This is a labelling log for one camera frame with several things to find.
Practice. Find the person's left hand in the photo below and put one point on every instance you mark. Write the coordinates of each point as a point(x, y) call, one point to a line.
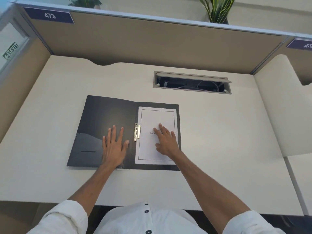
point(113, 152)

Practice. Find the person's right thumb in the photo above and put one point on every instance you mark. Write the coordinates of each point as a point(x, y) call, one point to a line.
point(159, 147)

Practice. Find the person's left middle finger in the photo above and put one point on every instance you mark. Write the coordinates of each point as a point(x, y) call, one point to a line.
point(114, 134)

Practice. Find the person's left little finger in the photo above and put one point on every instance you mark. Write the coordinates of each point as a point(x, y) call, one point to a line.
point(104, 143)

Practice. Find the beige cubicle partition panel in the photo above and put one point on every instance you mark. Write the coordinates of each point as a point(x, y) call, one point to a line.
point(146, 43)

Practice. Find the person's right forearm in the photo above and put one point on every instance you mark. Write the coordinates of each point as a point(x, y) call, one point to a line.
point(207, 187)

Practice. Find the person's left forearm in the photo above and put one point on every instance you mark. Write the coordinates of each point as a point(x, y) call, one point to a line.
point(93, 186)

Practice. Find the person's left thumb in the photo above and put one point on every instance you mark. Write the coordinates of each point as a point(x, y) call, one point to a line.
point(125, 146)

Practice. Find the person's right hand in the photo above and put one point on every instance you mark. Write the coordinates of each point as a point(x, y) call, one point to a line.
point(168, 144)

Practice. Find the person's right little finger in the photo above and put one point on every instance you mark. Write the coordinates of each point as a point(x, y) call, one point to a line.
point(174, 136)

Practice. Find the person's right middle finger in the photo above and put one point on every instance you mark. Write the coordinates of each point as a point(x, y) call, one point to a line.
point(164, 130)

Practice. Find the white curved desk divider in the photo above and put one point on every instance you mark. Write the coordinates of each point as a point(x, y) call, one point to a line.
point(282, 102)

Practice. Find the white buttoned shirt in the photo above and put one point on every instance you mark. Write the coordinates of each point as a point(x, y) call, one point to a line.
point(156, 220)

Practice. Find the metal folder clip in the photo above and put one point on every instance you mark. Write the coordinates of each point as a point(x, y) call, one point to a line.
point(137, 131)

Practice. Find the green snake plant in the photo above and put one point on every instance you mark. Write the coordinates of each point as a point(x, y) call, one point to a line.
point(217, 8)

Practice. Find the beige side partition panel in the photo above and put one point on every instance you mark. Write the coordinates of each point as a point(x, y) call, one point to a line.
point(17, 77)

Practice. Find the black file folder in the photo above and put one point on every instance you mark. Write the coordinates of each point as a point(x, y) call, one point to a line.
point(97, 124)

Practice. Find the black plant pot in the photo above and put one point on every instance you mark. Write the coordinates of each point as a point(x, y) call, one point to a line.
point(225, 21)

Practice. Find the white printed paper sheet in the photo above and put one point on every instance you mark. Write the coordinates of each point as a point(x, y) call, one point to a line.
point(148, 148)

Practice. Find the green exit sign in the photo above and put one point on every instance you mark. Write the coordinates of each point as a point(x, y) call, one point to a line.
point(10, 50)

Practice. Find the dark green leafy plant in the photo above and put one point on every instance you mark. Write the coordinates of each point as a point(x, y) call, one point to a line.
point(85, 1)

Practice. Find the blue partition number label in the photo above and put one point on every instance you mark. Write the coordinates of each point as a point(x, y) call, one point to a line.
point(300, 44)
point(48, 15)

